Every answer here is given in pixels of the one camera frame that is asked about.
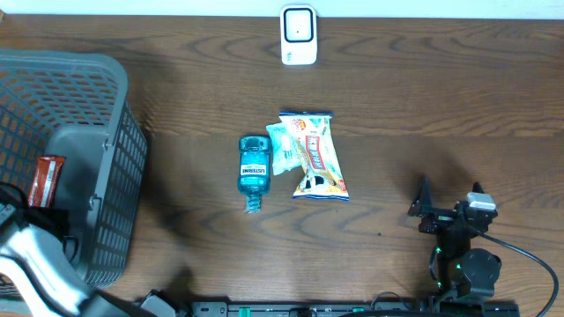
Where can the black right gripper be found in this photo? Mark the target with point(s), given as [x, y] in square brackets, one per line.
[422, 202]

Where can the yellow snack bag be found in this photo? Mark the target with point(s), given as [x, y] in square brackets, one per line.
[310, 133]

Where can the pale teal snack packet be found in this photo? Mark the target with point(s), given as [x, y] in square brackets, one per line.
[284, 153]

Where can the teal mouthwash bottle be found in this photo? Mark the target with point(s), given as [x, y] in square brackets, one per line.
[255, 171]

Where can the red orange snack bar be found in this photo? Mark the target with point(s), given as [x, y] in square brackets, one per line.
[46, 176]

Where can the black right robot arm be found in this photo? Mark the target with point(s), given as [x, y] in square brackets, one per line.
[463, 273]

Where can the white barcode scanner box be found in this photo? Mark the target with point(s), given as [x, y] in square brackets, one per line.
[298, 35]

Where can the grey plastic lattice basket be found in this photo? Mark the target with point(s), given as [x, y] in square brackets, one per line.
[73, 106]

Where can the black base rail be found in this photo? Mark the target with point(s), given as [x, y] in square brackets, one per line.
[160, 304]

